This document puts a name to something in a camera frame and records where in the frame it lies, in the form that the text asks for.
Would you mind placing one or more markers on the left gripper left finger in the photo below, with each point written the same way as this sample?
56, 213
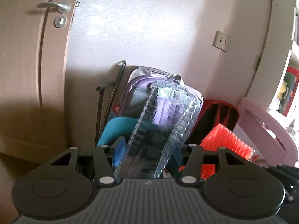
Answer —
106, 158

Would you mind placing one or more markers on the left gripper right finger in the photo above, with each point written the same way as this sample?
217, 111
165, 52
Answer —
187, 164

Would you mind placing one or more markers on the red ribbed plastic tray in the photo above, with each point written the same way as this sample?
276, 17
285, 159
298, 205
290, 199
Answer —
228, 166

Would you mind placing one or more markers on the clear plastic tray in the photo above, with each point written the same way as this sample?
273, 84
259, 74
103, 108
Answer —
166, 120

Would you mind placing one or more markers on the teal plastic trash bin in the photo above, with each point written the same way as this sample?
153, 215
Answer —
116, 127

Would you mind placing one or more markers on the red black backpack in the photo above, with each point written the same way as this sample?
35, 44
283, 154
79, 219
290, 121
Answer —
212, 113

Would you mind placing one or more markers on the purple grey backpack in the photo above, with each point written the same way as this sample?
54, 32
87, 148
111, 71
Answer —
138, 86

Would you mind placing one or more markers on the white bookshelf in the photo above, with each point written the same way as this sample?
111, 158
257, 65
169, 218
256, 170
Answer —
280, 51

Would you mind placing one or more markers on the beige wooden door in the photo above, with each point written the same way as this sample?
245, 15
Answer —
34, 44

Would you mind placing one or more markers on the black trolley handle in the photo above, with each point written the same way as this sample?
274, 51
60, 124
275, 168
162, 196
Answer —
102, 110

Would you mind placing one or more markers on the beige wall socket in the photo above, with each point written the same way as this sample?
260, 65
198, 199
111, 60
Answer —
221, 41

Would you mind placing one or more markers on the silver door handle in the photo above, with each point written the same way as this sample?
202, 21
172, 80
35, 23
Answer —
62, 7

